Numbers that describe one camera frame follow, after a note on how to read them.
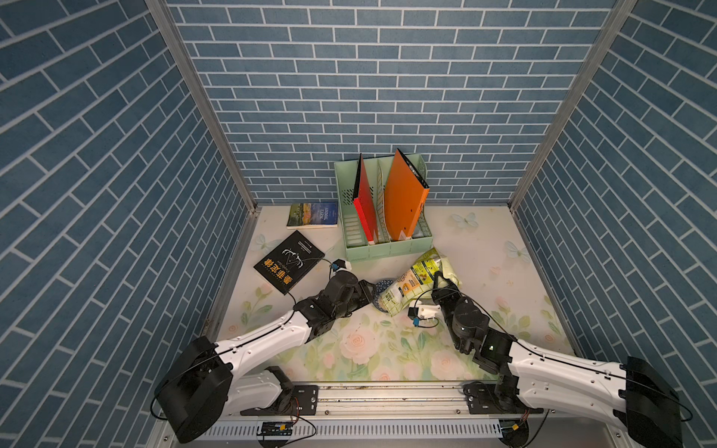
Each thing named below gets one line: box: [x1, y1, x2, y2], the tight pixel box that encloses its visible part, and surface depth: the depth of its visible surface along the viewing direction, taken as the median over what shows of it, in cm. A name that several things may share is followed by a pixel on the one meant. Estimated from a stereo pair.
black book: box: [253, 229, 326, 295], surface depth 101 cm
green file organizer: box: [334, 154, 434, 263], surface depth 104 cm
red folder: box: [352, 153, 379, 244], surface depth 94 cm
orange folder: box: [384, 148, 431, 242], surface depth 93 cm
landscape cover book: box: [286, 201, 338, 230], surface depth 118 cm
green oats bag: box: [378, 248, 462, 317], surface depth 77 cm
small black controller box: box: [255, 421, 295, 436], surface depth 73 cm
